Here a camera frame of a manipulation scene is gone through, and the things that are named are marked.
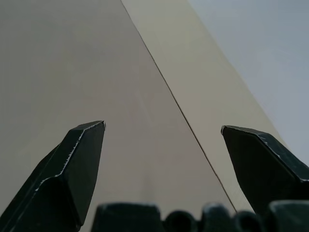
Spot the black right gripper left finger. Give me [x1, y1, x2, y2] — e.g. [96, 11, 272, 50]
[0, 120, 107, 232]

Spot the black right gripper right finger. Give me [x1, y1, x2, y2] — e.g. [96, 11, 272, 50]
[220, 125, 309, 215]

